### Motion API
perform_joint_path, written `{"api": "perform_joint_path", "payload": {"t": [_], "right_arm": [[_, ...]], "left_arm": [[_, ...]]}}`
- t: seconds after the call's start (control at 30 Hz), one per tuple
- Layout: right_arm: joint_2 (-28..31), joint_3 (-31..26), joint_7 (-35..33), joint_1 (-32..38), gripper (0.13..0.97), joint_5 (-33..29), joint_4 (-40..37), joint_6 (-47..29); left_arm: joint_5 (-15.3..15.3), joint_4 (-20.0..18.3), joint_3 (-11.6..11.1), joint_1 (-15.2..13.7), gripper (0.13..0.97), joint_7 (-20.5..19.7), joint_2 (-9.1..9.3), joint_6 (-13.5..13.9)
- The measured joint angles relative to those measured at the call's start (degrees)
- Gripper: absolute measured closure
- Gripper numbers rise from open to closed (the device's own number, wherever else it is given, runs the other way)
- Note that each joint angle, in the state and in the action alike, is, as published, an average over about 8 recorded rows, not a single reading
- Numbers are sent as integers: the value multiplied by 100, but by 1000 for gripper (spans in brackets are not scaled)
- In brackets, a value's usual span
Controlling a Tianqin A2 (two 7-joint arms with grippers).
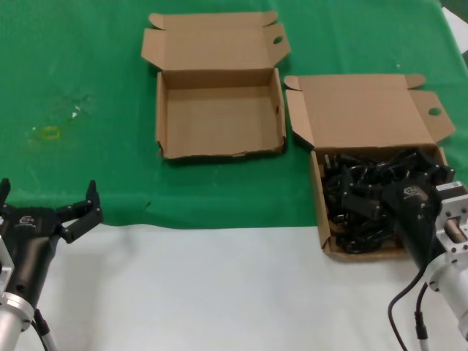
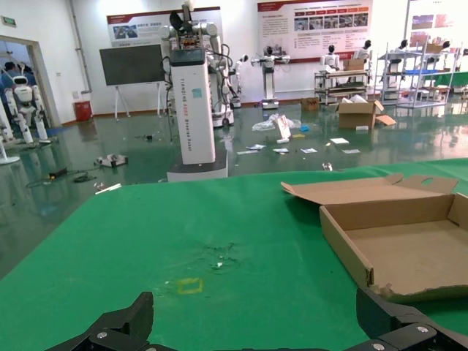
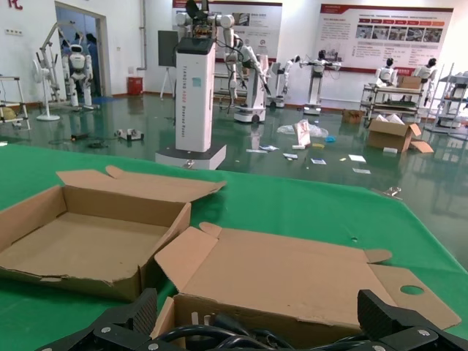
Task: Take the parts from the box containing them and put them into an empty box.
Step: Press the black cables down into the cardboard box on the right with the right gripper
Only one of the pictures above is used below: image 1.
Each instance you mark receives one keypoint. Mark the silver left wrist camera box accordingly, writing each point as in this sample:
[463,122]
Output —
[4,263]

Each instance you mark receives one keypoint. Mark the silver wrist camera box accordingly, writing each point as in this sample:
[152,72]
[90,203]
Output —
[4,263]
[455,219]

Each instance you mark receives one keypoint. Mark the open cardboard box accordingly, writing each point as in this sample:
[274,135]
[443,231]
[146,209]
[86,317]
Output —
[358,113]
[219,117]

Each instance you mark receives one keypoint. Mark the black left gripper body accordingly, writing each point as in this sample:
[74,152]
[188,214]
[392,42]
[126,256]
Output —
[31,237]

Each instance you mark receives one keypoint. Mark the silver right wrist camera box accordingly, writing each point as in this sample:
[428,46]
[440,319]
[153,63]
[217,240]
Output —
[455,219]

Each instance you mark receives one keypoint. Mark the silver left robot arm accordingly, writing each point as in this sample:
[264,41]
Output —
[11,321]

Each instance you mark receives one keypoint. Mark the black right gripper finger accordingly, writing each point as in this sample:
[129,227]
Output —
[362,199]
[438,175]

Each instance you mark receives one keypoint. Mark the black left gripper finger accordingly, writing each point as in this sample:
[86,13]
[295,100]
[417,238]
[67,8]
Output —
[4,192]
[86,215]

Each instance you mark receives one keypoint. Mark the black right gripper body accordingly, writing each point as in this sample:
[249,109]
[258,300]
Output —
[417,215]

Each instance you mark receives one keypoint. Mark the green table cloth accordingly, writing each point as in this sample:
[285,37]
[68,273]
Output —
[109,73]

